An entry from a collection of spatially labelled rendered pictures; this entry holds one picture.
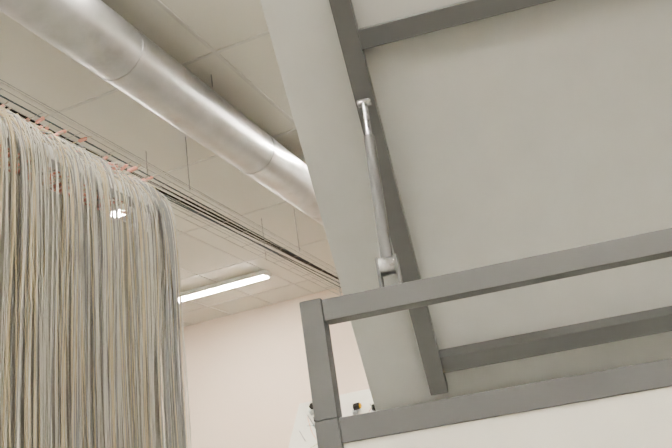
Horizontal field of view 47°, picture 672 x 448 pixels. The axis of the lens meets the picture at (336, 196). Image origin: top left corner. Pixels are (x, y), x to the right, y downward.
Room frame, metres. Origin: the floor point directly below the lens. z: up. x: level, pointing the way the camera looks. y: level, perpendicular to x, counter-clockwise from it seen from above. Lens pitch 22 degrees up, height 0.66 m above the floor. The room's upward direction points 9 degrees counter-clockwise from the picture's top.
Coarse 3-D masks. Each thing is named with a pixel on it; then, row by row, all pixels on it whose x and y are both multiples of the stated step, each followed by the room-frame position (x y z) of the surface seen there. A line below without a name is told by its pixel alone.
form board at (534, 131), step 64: (320, 0) 1.30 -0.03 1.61; (384, 0) 1.30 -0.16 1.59; (448, 0) 1.29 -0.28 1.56; (576, 0) 1.29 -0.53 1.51; (640, 0) 1.29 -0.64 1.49; (320, 64) 1.38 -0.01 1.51; (384, 64) 1.38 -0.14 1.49; (448, 64) 1.37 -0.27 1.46; (512, 64) 1.37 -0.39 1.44; (576, 64) 1.37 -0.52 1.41; (640, 64) 1.37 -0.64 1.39; (320, 128) 1.46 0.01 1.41; (384, 128) 1.46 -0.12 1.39; (448, 128) 1.46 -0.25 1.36; (512, 128) 1.45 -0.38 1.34; (576, 128) 1.45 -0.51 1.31; (640, 128) 1.45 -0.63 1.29; (320, 192) 1.55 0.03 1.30; (448, 192) 1.54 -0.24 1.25; (512, 192) 1.54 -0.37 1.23; (576, 192) 1.54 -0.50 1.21; (640, 192) 1.53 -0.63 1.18; (448, 256) 1.64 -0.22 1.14; (512, 256) 1.63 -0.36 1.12; (384, 320) 1.74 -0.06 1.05; (448, 320) 1.73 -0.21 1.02; (512, 320) 1.73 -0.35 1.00; (576, 320) 1.72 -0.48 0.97; (384, 384) 1.84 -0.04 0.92; (448, 384) 1.83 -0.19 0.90; (512, 384) 1.83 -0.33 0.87
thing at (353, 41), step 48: (336, 0) 1.26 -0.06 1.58; (480, 0) 1.26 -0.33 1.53; (528, 0) 1.26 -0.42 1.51; (384, 144) 1.44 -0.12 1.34; (384, 192) 1.51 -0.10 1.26; (432, 336) 1.71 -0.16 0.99; (528, 336) 1.73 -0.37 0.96; (576, 336) 1.70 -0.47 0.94; (624, 336) 1.70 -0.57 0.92; (432, 384) 1.79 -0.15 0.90
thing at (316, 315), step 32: (544, 256) 1.22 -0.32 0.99; (576, 256) 1.21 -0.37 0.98; (608, 256) 1.20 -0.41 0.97; (640, 256) 1.19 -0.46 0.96; (384, 288) 1.26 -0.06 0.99; (416, 288) 1.25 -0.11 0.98; (448, 288) 1.24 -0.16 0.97; (480, 288) 1.24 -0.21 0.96; (512, 288) 1.26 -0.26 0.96; (320, 320) 1.28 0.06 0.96; (352, 320) 1.31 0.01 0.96; (320, 352) 1.28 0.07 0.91; (320, 384) 1.28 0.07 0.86; (320, 416) 1.29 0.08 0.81
